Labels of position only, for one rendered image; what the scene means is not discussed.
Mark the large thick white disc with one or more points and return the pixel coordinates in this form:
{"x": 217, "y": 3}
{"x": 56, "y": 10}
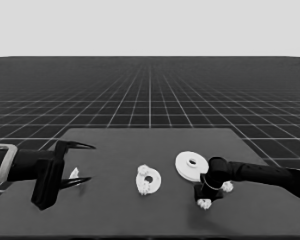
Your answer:
{"x": 185, "y": 166}

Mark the white round carrier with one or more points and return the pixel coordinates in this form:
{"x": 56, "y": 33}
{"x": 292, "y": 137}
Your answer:
{"x": 156, "y": 180}

